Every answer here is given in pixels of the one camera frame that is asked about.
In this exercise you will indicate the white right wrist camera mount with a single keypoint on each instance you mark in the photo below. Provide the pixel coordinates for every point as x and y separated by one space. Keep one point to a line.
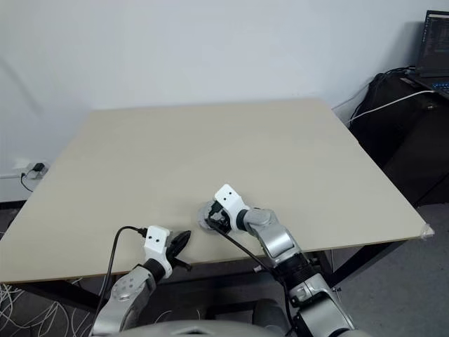
229 201

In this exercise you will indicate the black open laptop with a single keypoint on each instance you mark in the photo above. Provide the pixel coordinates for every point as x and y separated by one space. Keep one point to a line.
435 45

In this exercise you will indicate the white power strip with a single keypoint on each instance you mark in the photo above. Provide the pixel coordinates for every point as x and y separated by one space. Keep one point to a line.
26 170

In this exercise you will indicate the small grey table bracket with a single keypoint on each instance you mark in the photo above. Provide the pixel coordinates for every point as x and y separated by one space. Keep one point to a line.
256 269

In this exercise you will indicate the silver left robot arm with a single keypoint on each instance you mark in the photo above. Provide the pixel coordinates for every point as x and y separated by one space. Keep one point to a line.
126 291

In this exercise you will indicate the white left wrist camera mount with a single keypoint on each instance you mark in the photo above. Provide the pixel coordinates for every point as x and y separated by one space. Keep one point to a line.
156 245

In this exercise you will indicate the clear table corner protector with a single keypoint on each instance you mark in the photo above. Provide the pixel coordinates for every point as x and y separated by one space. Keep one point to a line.
426 231

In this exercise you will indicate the black bag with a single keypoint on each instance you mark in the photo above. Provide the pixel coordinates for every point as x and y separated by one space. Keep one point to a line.
403 147

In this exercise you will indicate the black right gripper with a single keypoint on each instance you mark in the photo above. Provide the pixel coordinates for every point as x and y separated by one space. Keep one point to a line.
221 221

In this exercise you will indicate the grey robot torso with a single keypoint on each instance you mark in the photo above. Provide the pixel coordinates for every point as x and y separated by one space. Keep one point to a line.
228 328

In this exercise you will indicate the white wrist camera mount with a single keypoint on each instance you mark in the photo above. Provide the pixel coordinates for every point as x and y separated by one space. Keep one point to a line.
229 201
156 245

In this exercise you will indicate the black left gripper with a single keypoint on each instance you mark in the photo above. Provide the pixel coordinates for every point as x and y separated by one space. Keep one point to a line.
170 252

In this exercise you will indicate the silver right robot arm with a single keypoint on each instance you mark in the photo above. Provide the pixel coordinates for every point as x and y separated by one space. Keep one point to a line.
280 245

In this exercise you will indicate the black power adapter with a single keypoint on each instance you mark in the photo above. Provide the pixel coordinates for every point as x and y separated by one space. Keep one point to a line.
38 167

